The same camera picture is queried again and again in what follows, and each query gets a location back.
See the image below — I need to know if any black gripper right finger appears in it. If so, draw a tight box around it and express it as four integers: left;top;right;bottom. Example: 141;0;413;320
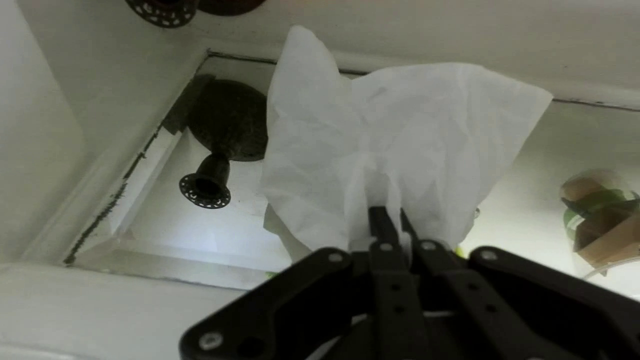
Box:
399;208;640;360

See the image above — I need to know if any low white counter cabinet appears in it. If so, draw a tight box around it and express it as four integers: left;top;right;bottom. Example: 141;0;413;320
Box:
18;0;640;115

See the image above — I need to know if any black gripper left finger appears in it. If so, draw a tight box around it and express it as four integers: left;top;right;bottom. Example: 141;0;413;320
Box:
178;204;437;360

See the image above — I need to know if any white paper towel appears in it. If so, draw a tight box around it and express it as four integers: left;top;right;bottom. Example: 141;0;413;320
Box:
260;24;556;260

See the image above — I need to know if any wall mirror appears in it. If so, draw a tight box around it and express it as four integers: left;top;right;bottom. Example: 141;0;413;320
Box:
65;48;640;296

